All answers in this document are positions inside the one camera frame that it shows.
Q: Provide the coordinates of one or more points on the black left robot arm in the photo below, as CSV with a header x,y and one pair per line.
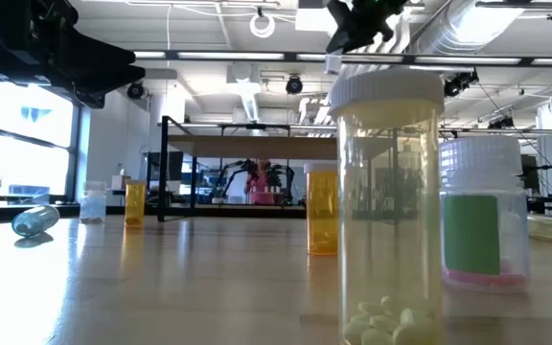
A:
x,y
7,12

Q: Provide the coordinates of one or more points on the black background robot arm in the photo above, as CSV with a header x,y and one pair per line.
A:
x,y
248,167

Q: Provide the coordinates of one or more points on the black monitor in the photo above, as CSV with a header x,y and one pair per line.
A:
x,y
175,165

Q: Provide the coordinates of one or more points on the wooden shelf black metal legs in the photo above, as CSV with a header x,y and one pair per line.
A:
x,y
257,147

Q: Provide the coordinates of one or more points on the black ceiling spotlight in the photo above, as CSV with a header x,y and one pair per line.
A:
x,y
135,90
501,122
458,82
294,85

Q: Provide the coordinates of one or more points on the pale yellow bottle white pills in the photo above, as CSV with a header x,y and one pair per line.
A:
x,y
388,215

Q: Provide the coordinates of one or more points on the light blue pill bottle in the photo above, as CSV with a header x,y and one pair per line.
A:
x,y
35,220

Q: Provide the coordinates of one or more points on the orange pill bottle white cap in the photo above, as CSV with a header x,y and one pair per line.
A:
x,y
135,203
321,215

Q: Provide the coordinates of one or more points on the black aluminium table frame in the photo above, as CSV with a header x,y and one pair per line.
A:
x,y
113,210

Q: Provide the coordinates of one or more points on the clear jar green label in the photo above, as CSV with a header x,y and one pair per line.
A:
x,y
472,235

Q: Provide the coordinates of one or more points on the large window black frame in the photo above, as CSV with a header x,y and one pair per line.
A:
x,y
31,158

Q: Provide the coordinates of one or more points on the silver ventilation duct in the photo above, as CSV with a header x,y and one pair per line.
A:
x,y
448,29

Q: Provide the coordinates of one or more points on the small clear bottle white cap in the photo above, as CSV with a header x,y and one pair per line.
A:
x,y
93,203

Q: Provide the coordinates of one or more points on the person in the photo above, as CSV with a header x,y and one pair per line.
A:
x,y
259,189

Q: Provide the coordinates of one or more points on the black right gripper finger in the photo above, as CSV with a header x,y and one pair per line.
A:
x,y
348,38

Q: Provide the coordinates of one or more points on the black overhead light beam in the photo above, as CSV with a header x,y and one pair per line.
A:
x,y
525,61

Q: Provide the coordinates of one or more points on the small cardboard box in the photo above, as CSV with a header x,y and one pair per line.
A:
x,y
121,181

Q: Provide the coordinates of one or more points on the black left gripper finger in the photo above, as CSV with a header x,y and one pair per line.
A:
x,y
118,76
108,55

